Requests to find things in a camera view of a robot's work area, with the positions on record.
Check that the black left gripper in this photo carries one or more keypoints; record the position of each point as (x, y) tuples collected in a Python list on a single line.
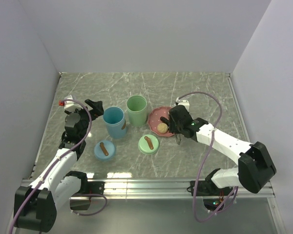
[(97, 110)]

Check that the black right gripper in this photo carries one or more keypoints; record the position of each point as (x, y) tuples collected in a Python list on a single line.
[(172, 127)]

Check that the dark chocolate roll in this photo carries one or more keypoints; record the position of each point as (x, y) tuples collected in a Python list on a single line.
[(164, 120)]

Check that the round bun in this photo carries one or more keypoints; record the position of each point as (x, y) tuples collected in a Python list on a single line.
[(162, 128)]

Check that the metal tongs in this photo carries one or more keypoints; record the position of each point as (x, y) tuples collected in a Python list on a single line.
[(178, 137)]

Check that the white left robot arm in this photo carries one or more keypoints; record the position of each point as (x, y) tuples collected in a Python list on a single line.
[(36, 205)]

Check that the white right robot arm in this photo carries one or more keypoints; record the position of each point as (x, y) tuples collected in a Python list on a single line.
[(254, 165)]

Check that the blue plastic container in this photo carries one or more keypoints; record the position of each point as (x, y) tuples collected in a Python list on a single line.
[(115, 122)]

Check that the pink scalloped plate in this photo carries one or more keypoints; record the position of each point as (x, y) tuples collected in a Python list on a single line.
[(154, 120)]

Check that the green plastic container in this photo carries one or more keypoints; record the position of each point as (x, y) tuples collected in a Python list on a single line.
[(137, 110)]

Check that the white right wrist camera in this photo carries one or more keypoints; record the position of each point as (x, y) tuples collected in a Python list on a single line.
[(182, 102)]

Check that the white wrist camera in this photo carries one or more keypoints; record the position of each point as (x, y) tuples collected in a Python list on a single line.
[(69, 106), (182, 102)]

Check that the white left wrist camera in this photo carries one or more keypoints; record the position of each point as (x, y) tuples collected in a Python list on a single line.
[(69, 106)]

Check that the green lid with brown handle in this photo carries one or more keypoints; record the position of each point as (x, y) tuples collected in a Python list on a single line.
[(148, 144)]

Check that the blue lid with brown handle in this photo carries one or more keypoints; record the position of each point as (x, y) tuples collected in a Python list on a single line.
[(104, 150)]

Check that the aluminium left side rail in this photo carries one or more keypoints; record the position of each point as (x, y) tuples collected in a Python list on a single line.
[(43, 136)]

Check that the aluminium rail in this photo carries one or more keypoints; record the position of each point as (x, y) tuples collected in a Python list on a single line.
[(228, 76), (43, 136), (156, 188)]

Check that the aluminium right side rail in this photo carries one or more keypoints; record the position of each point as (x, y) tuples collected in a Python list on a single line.
[(228, 76)]

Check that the aluminium front rail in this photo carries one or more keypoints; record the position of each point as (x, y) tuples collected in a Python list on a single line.
[(156, 188)]

